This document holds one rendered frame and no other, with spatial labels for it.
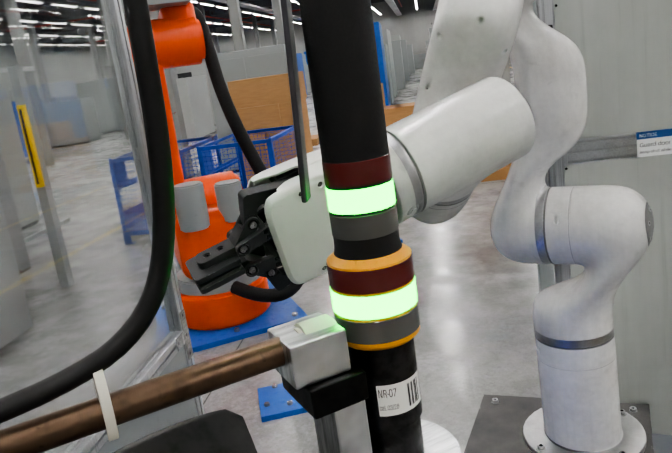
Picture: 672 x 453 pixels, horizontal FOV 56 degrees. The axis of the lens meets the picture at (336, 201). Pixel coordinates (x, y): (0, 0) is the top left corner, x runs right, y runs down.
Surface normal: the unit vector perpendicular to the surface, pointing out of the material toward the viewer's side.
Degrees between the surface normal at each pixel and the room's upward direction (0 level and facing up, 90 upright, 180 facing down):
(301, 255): 113
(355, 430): 90
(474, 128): 69
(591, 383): 89
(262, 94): 90
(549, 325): 87
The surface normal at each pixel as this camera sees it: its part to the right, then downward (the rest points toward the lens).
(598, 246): -0.56, 0.34
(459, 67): -0.24, 0.67
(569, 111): 0.18, 0.24
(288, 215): 0.39, 0.43
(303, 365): 0.46, 0.13
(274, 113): -0.15, 0.23
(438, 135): 0.11, -0.36
